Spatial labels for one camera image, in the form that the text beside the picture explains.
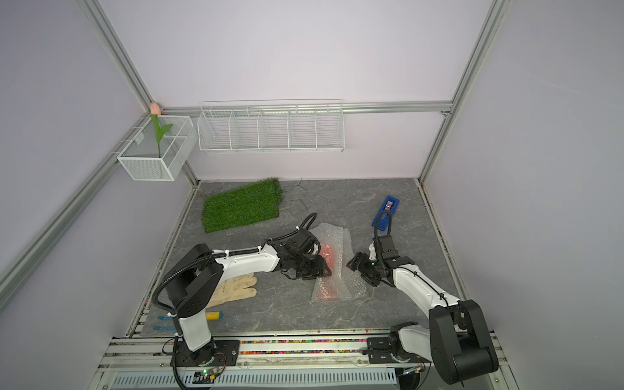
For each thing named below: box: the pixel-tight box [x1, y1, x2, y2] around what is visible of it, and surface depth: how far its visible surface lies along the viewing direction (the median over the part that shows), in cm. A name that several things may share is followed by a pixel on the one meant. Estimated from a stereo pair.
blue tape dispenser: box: [371, 195, 400, 232], surface depth 105 cm
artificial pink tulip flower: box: [150, 102, 174, 159], surface depth 92 cm
